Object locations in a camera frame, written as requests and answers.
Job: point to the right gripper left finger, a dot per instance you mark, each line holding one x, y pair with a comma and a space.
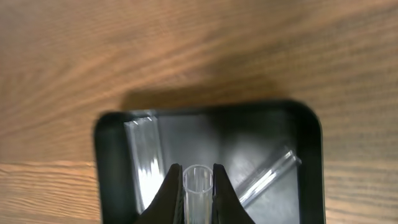
166, 202

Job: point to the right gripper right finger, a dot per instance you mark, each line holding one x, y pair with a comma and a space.
225, 202

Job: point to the clear test tube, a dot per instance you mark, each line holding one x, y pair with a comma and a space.
267, 179
198, 193
146, 155

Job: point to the black tray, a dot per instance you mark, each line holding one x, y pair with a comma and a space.
308, 174

